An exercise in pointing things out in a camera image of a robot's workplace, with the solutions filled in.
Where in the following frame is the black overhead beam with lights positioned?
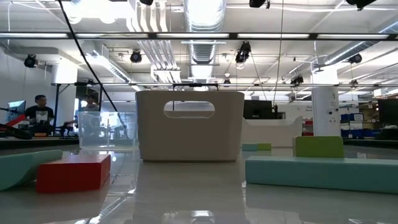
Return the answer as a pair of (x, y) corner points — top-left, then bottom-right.
(0, 32), (398, 40)

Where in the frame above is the red storage bin shelf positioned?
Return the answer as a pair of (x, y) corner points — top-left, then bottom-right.
(303, 119), (314, 137)

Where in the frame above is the blue storage bin shelf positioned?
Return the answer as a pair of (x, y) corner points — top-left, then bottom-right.
(340, 112), (379, 138)

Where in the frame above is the black hanging cable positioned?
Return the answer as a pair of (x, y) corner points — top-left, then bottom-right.
(57, 0), (128, 130)

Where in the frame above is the silver ventilation duct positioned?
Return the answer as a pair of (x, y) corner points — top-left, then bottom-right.
(183, 0), (227, 91)

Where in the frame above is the person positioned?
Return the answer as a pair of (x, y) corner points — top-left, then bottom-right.
(79, 92), (101, 113)
(24, 95), (56, 126)

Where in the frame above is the computer monitor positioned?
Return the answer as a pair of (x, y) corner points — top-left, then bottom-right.
(6, 99), (27, 123)

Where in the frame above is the black monitor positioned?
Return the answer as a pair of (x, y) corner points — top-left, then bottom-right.
(377, 98), (398, 127)
(243, 99), (278, 120)

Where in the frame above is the small green block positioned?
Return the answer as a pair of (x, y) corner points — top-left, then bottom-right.
(292, 136), (345, 159)

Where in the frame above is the long teal block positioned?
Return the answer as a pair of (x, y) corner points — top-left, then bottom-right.
(244, 155), (398, 195)

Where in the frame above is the white plastic bin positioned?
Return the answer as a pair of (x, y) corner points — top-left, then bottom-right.
(241, 115), (304, 148)

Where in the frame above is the thin hanging cable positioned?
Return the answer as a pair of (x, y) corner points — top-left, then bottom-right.
(272, 0), (284, 108)

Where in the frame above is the grey handled plastic bin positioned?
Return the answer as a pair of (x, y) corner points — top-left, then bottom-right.
(135, 90), (246, 162)

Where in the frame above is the clear plastic bin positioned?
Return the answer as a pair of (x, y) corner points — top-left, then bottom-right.
(77, 111), (139, 152)

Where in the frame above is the red block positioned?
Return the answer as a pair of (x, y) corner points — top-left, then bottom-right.
(35, 154), (112, 194)

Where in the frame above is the white pillar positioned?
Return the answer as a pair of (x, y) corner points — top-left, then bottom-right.
(312, 86), (341, 137)

